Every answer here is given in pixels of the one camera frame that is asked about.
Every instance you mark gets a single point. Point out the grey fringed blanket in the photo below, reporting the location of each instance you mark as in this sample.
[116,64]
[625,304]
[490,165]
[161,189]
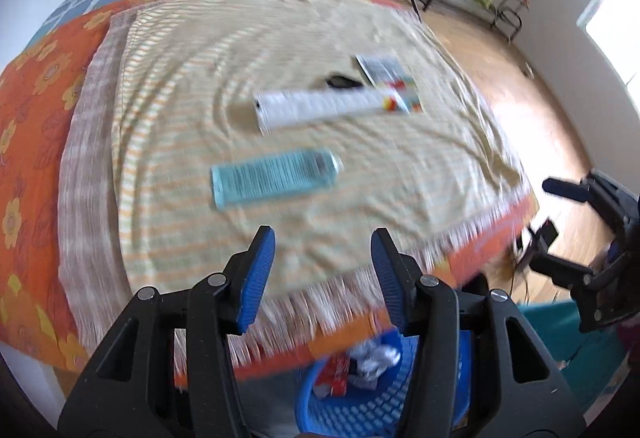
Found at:
[85,198]

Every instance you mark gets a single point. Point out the teal cream tube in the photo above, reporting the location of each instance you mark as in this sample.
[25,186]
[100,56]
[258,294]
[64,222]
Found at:
[274,177]

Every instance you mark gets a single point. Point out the white printed sachet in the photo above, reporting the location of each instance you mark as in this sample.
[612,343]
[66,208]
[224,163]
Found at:
[387,71]

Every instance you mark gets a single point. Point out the striped yellow towel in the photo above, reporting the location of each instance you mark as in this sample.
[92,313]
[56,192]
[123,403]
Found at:
[471,148]

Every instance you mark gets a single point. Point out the teal floor mat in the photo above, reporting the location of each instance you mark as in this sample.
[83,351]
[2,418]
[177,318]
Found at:
[589,360]

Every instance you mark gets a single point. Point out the crumpled trash in basket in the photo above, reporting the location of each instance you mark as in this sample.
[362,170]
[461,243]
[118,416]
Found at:
[360,367]

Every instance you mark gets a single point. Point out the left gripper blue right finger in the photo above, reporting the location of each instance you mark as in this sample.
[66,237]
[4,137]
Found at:
[395,279]

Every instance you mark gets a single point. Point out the white long tube box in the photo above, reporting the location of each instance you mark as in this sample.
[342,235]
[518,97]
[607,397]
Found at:
[275,110]

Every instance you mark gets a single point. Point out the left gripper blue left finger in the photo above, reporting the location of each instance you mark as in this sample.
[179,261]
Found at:
[252,277]

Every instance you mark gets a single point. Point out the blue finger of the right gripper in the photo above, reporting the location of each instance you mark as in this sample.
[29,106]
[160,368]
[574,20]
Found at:
[542,238]
[577,192]

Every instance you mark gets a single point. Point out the orange floral bedsheet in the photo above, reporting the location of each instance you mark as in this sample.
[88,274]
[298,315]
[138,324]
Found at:
[39,91]

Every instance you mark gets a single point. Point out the blue plastic trash basket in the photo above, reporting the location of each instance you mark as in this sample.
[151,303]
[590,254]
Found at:
[359,413]

